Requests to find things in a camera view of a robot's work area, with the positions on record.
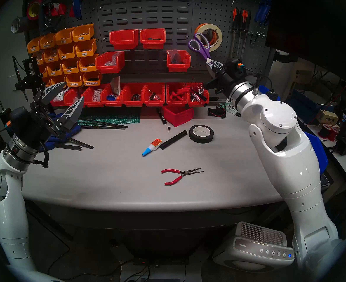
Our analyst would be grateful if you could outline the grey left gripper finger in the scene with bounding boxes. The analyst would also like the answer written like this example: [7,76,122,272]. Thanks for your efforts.
[61,96,85,131]
[41,82,68,106]

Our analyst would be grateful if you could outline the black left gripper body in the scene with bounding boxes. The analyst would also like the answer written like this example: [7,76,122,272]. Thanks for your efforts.
[14,101,67,150]

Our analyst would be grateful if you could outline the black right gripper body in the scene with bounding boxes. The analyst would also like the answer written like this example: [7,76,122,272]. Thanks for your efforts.
[212,66,242,96]

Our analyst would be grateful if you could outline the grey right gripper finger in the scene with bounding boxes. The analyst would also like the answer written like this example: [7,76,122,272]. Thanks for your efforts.
[206,60,226,71]
[204,78,221,91]

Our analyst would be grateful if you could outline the purple handled scissors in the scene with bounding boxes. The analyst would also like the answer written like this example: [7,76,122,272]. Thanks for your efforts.
[188,33,213,65]

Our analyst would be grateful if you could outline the beige masking tape roll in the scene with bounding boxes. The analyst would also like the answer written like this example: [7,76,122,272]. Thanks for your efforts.
[198,24,223,52]

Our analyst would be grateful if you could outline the orange tape roll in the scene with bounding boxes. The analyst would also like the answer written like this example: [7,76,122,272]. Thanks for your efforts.
[194,24,212,40]

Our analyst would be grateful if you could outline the black tape roll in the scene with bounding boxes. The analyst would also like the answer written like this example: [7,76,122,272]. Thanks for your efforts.
[189,125,214,144]

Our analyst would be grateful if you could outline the red white tape roll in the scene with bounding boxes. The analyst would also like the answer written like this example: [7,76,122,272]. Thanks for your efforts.
[45,2,67,17]

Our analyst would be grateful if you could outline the red plastic bin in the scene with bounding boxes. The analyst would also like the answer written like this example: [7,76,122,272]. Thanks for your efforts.
[82,86,103,108]
[109,30,139,50]
[187,83,209,106]
[50,92,66,107]
[166,50,191,72]
[140,28,166,49]
[144,83,165,106]
[64,88,84,108]
[162,105,194,127]
[95,51,125,74]
[101,84,123,106]
[121,83,146,106]
[166,83,189,105]

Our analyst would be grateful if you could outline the red black permanent marker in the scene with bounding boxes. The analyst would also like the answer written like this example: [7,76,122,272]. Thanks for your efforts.
[191,90,208,105]

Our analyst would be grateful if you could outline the black metal stand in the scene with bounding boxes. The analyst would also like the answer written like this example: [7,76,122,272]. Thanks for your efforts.
[14,58,54,114]

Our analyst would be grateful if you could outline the black battery holder with board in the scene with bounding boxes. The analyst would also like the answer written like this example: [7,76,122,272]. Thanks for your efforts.
[207,106,227,118]

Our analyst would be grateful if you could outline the Kimtech tissue box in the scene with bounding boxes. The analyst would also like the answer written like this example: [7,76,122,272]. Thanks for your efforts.
[225,100,241,117]

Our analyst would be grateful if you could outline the black cylinder with metal tip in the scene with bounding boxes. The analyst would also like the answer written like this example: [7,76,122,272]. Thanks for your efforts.
[0,101,14,129]

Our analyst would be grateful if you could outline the blue plastic bin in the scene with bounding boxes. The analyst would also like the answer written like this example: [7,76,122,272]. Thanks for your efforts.
[304,132,329,175]
[259,85,281,102]

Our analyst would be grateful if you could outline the green cutting mat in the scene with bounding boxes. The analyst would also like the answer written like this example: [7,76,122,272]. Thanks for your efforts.
[77,107,141,126]

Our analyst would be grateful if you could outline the metal multi hook tool rack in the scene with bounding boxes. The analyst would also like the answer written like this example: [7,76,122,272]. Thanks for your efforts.
[229,27,266,38]

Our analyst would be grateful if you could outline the black plastic tube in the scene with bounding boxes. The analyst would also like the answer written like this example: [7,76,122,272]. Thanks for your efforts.
[160,130,188,150]

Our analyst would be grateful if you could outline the clear plastic parts bag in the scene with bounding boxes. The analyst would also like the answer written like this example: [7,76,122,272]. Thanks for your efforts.
[105,52,123,66]

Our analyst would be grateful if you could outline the black hanging clamp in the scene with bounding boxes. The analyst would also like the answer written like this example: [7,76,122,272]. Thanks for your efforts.
[38,0,61,35]

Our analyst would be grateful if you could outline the dark blue crate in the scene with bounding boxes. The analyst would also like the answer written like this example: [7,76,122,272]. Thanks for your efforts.
[288,89,320,123]

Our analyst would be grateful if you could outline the glue bottle with blue cap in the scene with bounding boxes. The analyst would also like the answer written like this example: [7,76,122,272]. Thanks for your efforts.
[141,138,163,157]

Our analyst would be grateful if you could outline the black monitor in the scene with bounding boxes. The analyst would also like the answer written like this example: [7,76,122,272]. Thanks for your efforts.
[264,0,346,88]

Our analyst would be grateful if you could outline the small cardboard box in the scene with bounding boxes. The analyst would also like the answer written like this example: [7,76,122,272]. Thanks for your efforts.
[317,110,339,126]

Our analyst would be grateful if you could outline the white grey air purifier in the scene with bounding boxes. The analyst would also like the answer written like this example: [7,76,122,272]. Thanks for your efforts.
[213,221,295,271]

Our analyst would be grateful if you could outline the black power strip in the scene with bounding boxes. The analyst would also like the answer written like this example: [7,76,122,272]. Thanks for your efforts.
[133,256,189,267]

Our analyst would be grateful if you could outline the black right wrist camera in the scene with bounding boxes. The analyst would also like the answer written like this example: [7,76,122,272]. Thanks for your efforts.
[226,58,246,72]

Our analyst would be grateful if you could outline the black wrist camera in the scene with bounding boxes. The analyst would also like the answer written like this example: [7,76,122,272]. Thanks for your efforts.
[4,107,30,132]
[226,58,246,72]

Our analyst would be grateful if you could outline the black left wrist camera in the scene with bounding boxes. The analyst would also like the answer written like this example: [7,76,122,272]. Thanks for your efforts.
[4,107,30,132]

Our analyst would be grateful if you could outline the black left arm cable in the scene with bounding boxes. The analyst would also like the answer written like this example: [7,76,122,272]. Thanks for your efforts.
[33,142,50,169]

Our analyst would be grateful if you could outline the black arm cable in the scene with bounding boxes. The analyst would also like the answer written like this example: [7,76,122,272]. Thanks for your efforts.
[245,73,274,96]
[33,142,50,169]

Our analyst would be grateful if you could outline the red handled tool set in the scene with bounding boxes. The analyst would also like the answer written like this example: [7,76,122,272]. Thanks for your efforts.
[170,87,189,100]

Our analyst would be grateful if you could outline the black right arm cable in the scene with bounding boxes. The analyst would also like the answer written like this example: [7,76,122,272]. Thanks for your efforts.
[245,73,274,96]

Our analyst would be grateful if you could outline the blue handled hanging pliers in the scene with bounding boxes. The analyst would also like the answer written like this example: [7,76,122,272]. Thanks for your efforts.
[254,0,273,27]

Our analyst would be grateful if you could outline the grey duct tape roll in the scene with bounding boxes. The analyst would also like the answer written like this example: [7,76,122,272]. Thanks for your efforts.
[11,16,29,34]

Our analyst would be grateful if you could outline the blue handled hanging tool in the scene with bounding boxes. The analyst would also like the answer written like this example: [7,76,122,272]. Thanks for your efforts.
[69,0,88,20]

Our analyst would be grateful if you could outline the red handled needle-nose pliers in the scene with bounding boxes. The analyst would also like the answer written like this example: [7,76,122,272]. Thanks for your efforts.
[161,167,204,186]

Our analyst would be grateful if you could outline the black wire spool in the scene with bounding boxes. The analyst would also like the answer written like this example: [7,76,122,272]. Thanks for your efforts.
[318,123,332,139]

